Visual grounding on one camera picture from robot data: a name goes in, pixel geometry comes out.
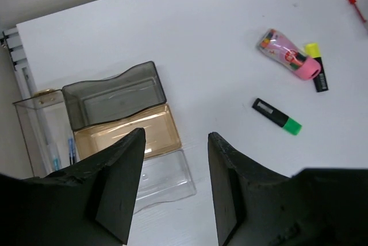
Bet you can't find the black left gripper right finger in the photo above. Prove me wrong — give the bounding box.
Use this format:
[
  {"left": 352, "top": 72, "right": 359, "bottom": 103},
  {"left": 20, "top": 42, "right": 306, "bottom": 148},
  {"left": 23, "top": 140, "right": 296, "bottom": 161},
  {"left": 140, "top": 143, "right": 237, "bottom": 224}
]
[{"left": 208, "top": 132, "right": 367, "bottom": 245}]

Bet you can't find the smoky grey plastic tray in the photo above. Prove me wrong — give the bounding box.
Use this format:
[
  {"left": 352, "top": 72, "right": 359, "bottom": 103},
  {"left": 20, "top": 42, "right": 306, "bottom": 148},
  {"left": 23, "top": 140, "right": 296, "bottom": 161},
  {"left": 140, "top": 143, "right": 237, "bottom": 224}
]
[{"left": 62, "top": 61, "right": 167, "bottom": 132}]

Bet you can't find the yellow black highlighter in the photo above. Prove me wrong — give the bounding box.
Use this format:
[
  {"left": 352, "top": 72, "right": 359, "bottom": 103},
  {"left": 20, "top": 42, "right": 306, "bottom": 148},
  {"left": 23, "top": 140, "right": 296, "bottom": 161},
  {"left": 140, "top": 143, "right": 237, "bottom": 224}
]
[{"left": 304, "top": 43, "right": 329, "bottom": 93}]

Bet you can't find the aluminium table edge rail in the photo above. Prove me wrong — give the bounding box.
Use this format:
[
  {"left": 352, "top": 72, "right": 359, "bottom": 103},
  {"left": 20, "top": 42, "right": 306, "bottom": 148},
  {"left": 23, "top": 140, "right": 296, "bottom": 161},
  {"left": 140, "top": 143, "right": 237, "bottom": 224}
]
[{"left": 1, "top": 27, "right": 37, "bottom": 109}]

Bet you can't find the clear plastic tray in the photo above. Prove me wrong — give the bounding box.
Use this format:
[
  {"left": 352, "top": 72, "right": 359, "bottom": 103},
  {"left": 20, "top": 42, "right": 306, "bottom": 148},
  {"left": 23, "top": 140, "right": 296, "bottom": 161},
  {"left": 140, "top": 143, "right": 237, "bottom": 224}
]
[{"left": 133, "top": 149, "right": 197, "bottom": 214}]

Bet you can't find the amber plastic tray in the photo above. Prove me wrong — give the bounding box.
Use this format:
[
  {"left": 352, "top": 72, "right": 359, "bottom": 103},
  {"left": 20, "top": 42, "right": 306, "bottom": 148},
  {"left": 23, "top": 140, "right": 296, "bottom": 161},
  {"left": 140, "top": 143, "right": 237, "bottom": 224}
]
[{"left": 74, "top": 104, "right": 182, "bottom": 159}]

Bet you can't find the blue transparent pen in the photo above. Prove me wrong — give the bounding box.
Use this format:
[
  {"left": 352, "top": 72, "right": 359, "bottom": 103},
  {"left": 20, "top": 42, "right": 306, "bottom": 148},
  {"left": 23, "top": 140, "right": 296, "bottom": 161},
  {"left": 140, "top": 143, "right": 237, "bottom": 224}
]
[{"left": 68, "top": 137, "right": 76, "bottom": 165}]

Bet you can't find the green black highlighter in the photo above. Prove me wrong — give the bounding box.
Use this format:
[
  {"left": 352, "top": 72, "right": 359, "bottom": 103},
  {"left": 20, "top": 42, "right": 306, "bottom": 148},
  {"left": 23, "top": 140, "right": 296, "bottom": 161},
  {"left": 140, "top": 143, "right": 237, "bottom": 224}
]
[{"left": 252, "top": 98, "right": 302, "bottom": 136}]

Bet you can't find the light blue pen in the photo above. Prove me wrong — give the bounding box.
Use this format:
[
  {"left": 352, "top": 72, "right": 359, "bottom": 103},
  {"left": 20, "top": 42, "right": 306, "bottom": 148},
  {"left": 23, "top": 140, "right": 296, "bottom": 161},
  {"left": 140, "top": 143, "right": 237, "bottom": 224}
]
[{"left": 46, "top": 140, "right": 62, "bottom": 171}]

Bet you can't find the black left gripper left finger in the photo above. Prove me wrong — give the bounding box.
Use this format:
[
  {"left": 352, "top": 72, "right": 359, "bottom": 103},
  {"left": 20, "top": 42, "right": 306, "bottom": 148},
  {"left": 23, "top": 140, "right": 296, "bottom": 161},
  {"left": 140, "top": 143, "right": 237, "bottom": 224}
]
[{"left": 1, "top": 128, "right": 145, "bottom": 245}]

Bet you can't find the pink glue bottle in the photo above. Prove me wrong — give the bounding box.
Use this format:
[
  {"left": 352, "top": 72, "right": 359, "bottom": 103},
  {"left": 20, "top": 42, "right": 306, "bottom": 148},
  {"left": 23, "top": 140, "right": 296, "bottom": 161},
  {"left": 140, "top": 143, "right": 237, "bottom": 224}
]
[{"left": 256, "top": 29, "right": 317, "bottom": 80}]

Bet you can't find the tall clear pen box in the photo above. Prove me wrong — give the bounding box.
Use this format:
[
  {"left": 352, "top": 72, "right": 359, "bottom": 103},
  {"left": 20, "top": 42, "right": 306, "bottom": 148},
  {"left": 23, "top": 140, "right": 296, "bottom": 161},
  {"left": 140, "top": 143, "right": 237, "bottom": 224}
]
[{"left": 13, "top": 89, "right": 74, "bottom": 177}]

